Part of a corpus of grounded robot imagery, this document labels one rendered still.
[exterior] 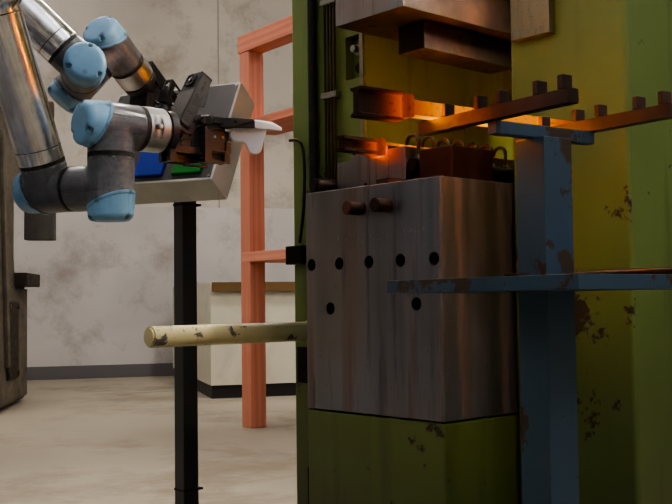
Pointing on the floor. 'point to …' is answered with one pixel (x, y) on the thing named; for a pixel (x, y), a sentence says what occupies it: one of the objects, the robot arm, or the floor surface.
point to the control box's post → (186, 314)
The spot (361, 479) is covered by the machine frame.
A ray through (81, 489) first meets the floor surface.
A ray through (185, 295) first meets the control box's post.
